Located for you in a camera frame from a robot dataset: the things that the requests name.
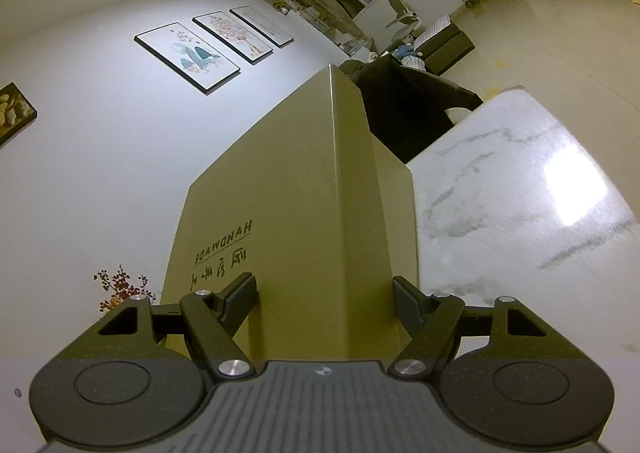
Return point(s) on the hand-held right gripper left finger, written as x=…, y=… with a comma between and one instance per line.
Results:
x=240, y=298

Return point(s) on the office chair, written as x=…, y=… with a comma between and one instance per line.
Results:
x=402, y=8

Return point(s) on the beige cardboard box lid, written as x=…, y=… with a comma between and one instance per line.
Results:
x=300, y=183

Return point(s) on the blue plush toy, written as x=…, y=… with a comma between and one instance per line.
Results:
x=404, y=49

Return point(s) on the pottery canvas picture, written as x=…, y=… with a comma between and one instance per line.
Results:
x=15, y=113

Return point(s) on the dark upholstered chair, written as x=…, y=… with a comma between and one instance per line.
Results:
x=405, y=113

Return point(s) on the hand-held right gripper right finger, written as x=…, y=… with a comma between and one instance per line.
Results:
x=407, y=305

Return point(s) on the dried flower bouquet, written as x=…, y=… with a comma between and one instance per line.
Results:
x=120, y=288

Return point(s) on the framed blue leaf picture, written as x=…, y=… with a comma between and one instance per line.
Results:
x=187, y=58

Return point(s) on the framed pale picture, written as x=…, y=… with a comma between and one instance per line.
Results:
x=261, y=26

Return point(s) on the patterned curtain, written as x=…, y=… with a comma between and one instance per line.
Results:
x=315, y=8

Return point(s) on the framed pink tree picture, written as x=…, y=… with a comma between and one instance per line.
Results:
x=232, y=37

